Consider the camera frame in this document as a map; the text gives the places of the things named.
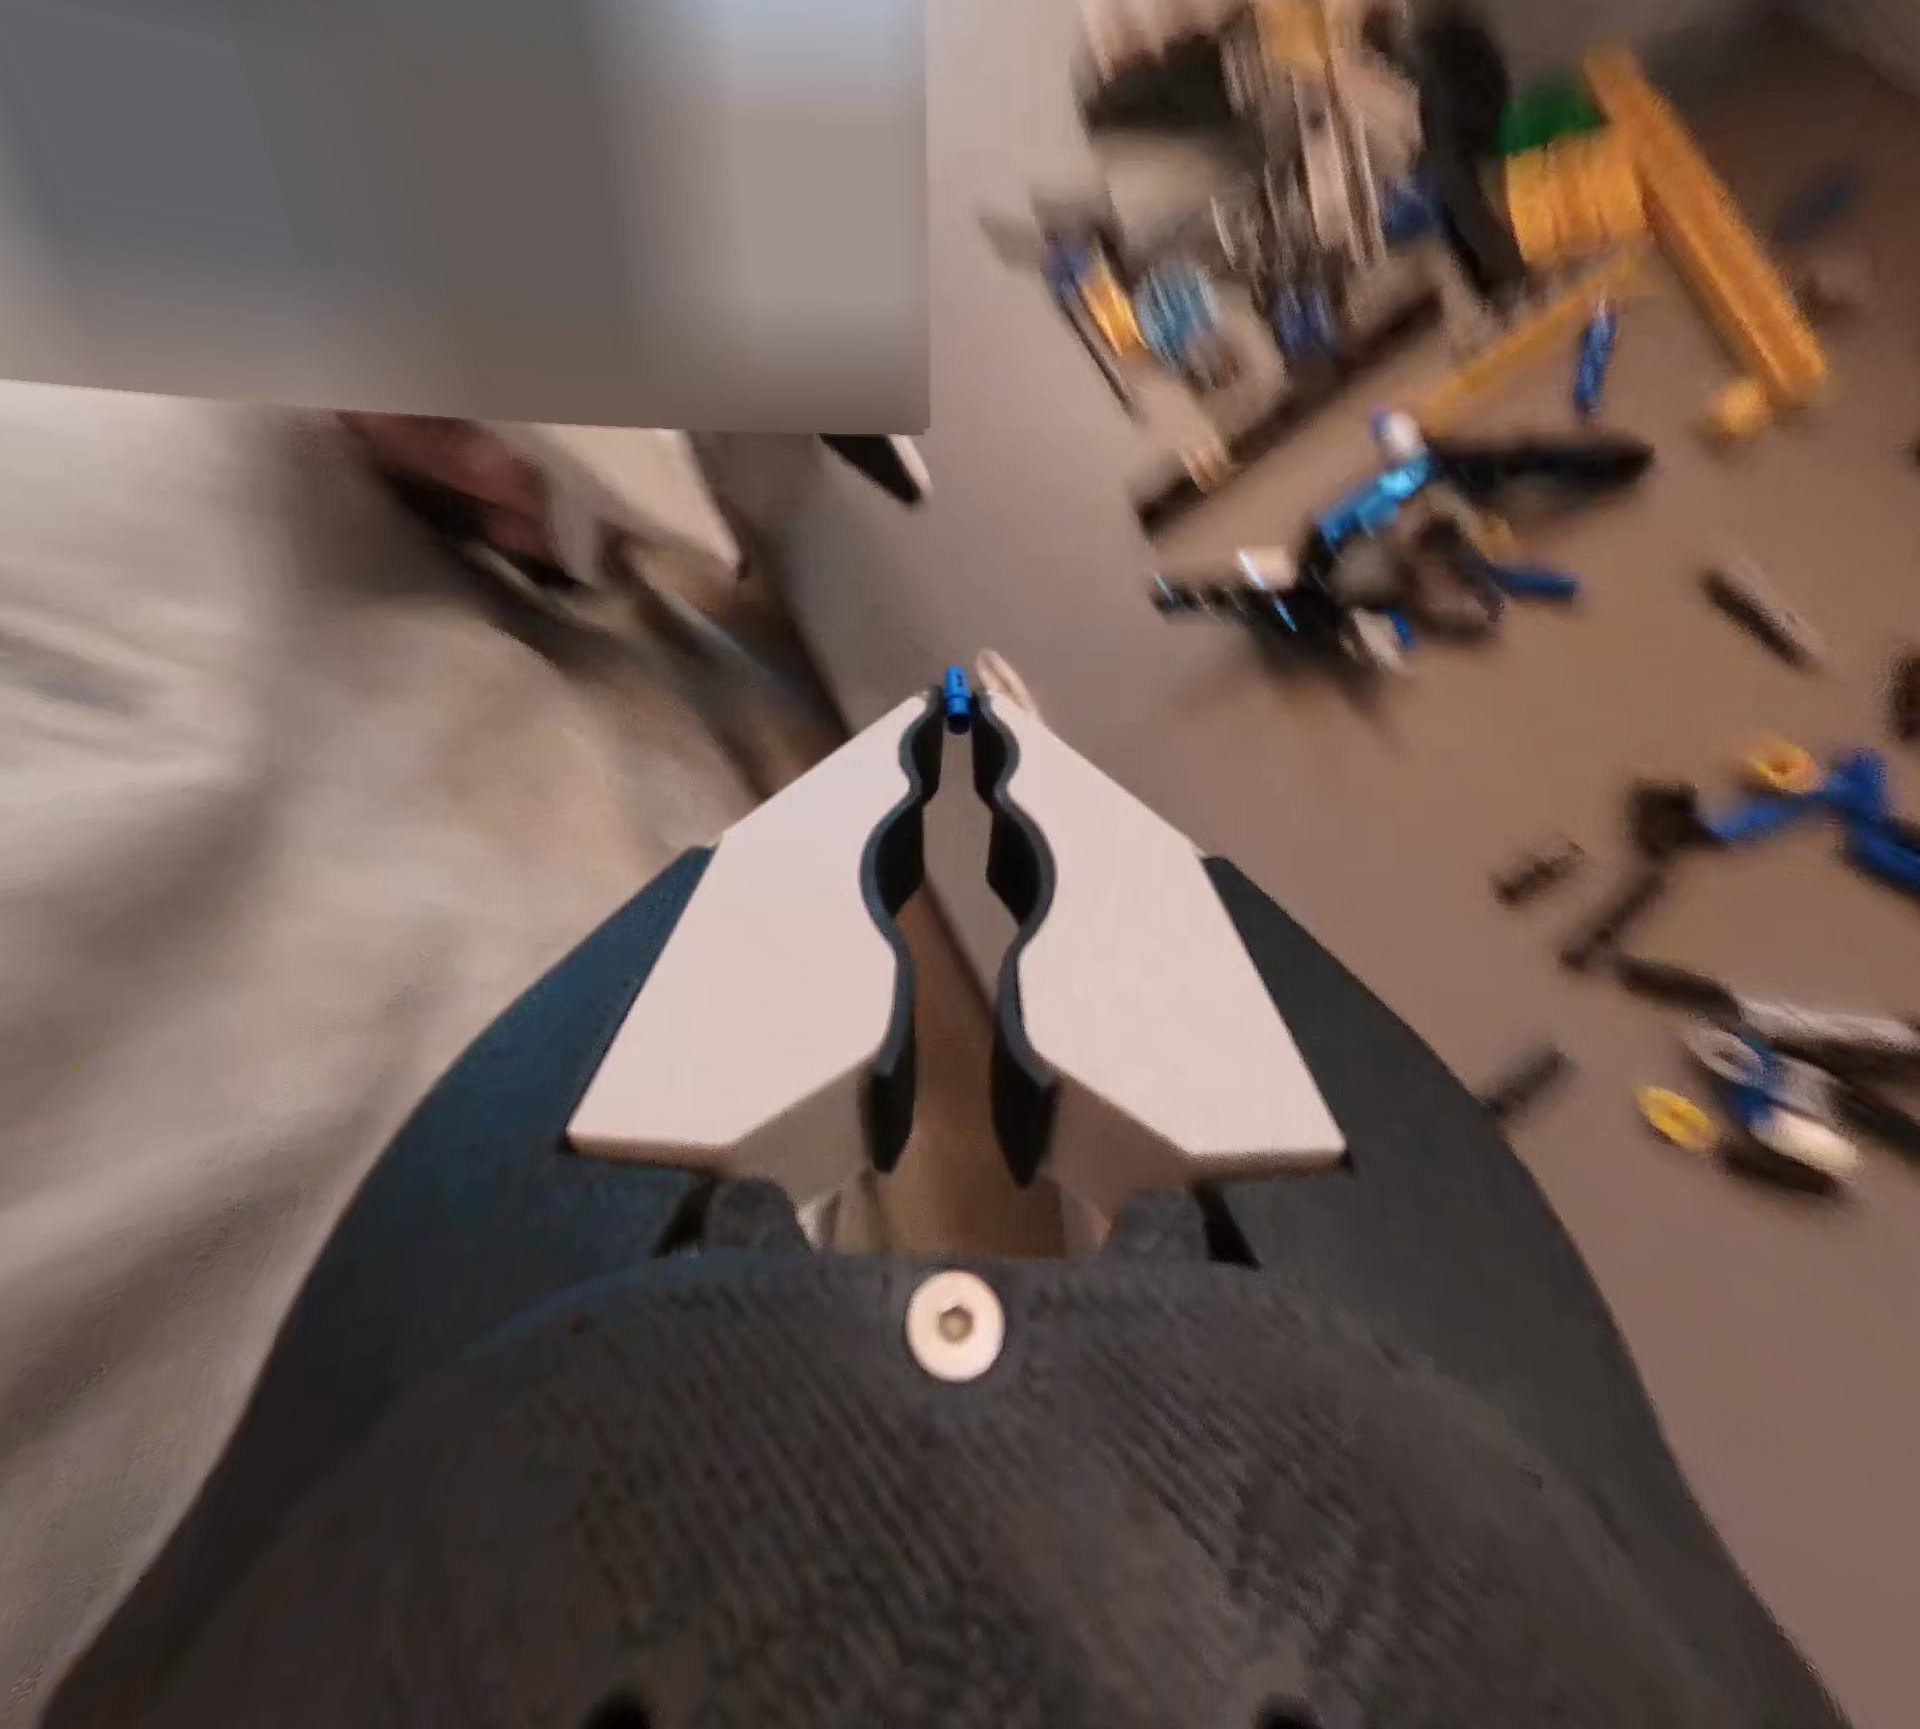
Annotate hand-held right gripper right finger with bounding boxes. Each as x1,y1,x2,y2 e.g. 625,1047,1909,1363
972,702,1346,1238

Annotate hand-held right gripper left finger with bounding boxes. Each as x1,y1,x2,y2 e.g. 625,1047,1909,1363
563,689,949,1248

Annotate long black lego beam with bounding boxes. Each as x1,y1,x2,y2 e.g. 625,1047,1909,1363
1132,289,1449,539

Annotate large blue lego gear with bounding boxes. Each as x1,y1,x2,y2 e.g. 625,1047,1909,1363
1132,259,1231,374

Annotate yellow lego connector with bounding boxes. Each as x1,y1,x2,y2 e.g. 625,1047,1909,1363
1071,259,1148,374

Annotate scattered small lego pins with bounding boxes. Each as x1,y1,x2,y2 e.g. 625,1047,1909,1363
1477,550,1920,1199

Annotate yellow lego axle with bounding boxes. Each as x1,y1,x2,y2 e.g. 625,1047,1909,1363
1408,259,1652,431

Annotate blue lego axle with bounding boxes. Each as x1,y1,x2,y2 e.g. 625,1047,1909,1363
1567,294,1623,417

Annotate long yellow lego beam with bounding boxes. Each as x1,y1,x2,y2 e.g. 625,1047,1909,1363
1582,42,1833,409

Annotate green lego gear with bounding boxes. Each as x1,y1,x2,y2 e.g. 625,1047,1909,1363
1499,79,1614,156

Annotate person's left hand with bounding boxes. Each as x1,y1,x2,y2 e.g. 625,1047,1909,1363
346,409,600,591

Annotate person's grey sweater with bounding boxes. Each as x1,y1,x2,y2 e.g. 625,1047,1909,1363
0,386,841,1729

